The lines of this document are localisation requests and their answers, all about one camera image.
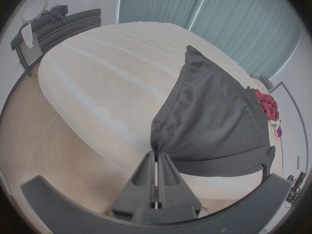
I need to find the black T-shirt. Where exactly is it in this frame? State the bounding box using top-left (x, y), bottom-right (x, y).
top-left (151, 45), bottom-right (276, 178)

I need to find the dark red garment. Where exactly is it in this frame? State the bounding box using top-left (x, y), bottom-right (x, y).
top-left (255, 90), bottom-right (279, 121)

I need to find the bed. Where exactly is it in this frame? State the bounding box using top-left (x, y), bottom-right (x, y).
top-left (38, 21), bottom-right (308, 215)

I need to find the white cloth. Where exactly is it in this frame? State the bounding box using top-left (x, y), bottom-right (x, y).
top-left (21, 23), bottom-right (33, 49)

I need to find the grey bedside table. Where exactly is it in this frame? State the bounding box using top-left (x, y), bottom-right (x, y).
top-left (259, 75), bottom-right (274, 89)

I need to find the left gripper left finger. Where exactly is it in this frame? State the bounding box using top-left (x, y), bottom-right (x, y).
top-left (111, 151), bottom-right (155, 216)

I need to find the blue-green curtain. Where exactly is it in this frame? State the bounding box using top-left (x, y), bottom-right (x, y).
top-left (189, 0), bottom-right (301, 78)
top-left (118, 0), bottom-right (210, 30)

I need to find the black chest of drawers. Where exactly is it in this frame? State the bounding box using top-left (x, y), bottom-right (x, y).
top-left (11, 8), bottom-right (101, 76)

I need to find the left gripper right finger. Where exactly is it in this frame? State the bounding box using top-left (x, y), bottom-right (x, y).
top-left (157, 153), bottom-right (201, 214)

